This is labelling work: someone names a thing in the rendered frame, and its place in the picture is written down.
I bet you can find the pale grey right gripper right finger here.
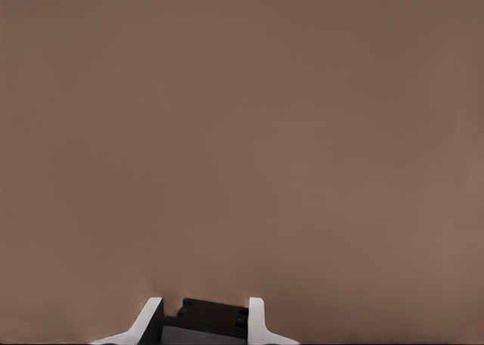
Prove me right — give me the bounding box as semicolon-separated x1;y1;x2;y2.
247;297;300;345

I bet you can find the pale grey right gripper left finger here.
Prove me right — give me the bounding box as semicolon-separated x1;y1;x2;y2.
90;297;165;345

